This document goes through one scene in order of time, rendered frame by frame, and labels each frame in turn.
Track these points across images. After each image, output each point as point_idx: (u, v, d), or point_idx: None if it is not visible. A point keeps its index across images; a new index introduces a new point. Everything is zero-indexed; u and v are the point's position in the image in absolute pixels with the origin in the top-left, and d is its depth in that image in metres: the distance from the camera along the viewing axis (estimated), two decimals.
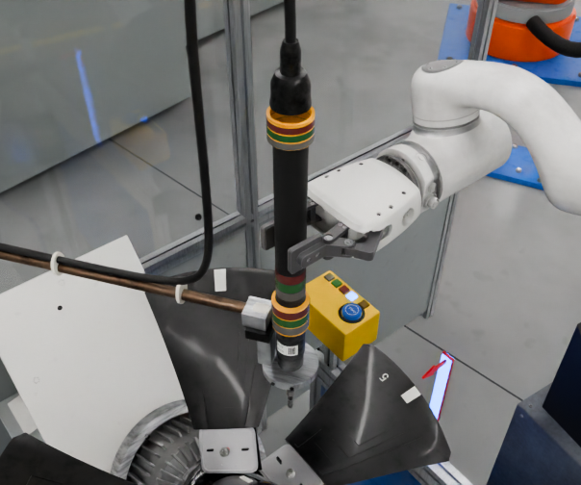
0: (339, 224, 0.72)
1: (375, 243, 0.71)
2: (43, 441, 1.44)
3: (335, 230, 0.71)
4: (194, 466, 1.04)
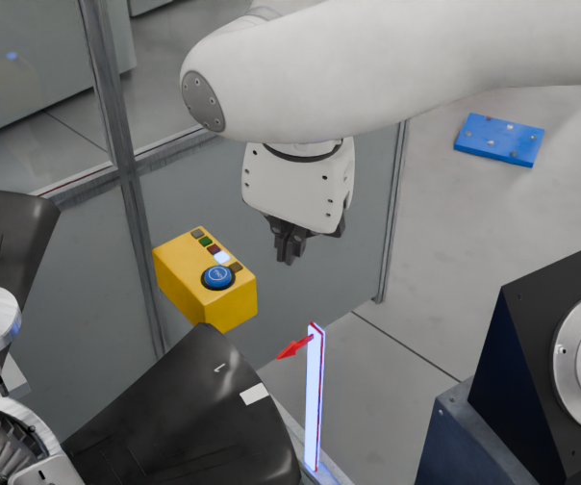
0: (298, 224, 0.67)
1: (339, 227, 0.66)
2: None
3: (298, 231, 0.68)
4: None
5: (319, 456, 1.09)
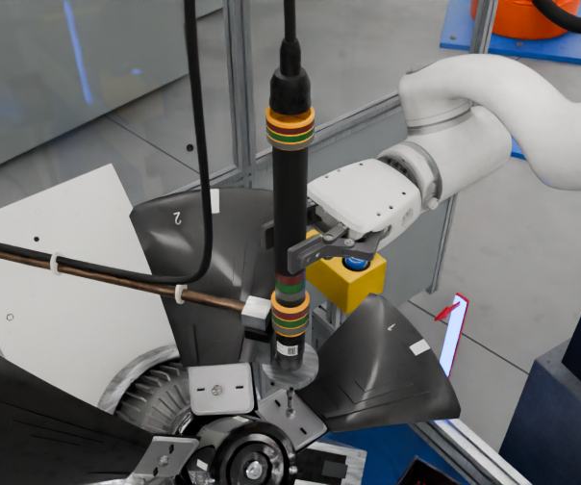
0: (339, 224, 0.72)
1: (375, 243, 0.71)
2: None
3: (335, 230, 0.71)
4: None
5: None
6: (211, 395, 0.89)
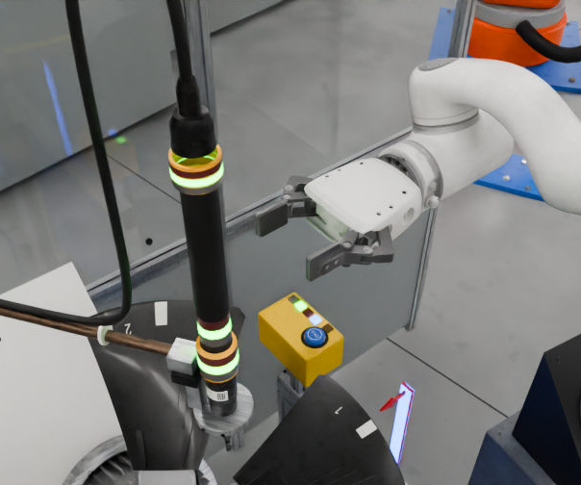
0: (349, 229, 0.71)
1: (391, 243, 0.70)
2: None
3: (349, 236, 0.70)
4: None
5: None
6: None
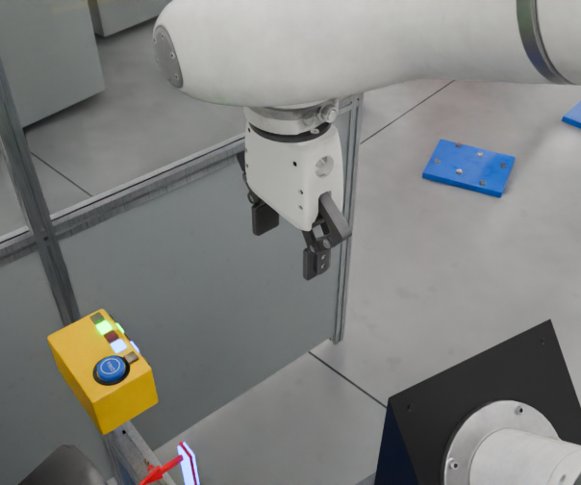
0: (301, 228, 0.66)
1: (335, 226, 0.62)
2: None
3: (306, 238, 0.66)
4: None
5: None
6: None
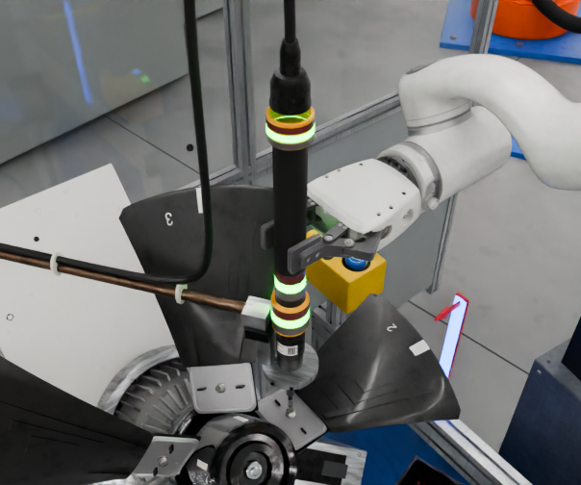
0: (339, 224, 0.72)
1: (375, 243, 0.71)
2: None
3: (335, 230, 0.71)
4: None
5: None
6: (278, 413, 0.93)
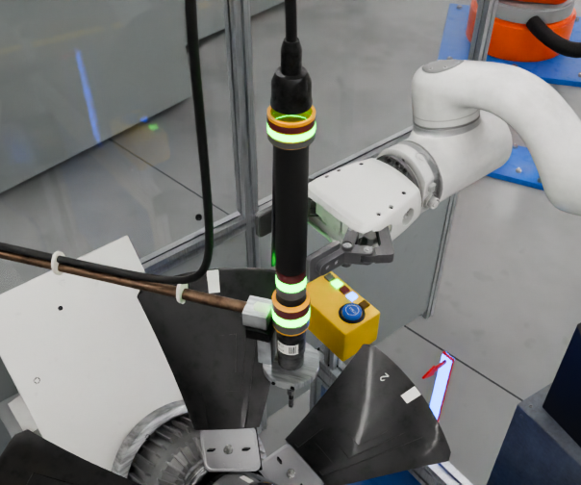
0: (349, 229, 0.71)
1: (391, 243, 0.71)
2: None
3: (349, 236, 0.70)
4: None
5: None
6: (280, 472, 1.04)
